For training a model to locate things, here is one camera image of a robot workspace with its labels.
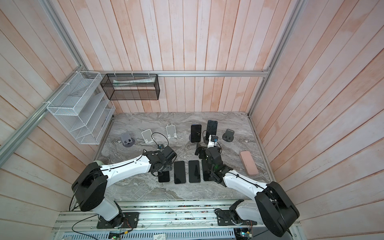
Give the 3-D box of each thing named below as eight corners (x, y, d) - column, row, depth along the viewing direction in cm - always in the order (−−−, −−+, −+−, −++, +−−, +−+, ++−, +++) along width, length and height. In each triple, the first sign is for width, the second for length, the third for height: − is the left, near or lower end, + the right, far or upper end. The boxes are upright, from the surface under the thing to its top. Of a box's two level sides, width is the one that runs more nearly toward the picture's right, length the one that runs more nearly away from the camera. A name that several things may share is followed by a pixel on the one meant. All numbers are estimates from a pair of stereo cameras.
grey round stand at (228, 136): (223, 141, 107) (225, 135, 100) (222, 135, 110) (224, 129, 104) (232, 141, 107) (235, 135, 100) (231, 135, 110) (233, 129, 104)
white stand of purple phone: (168, 139, 107) (167, 134, 102) (166, 131, 112) (165, 126, 107) (177, 137, 108) (176, 132, 103) (175, 129, 113) (174, 124, 108)
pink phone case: (245, 175, 91) (246, 173, 88) (239, 153, 101) (241, 150, 98) (257, 175, 91) (258, 173, 88) (250, 153, 101) (251, 150, 98)
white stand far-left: (145, 144, 105) (141, 136, 98) (144, 138, 108) (141, 130, 101) (153, 142, 106) (150, 134, 98) (152, 137, 109) (150, 129, 102)
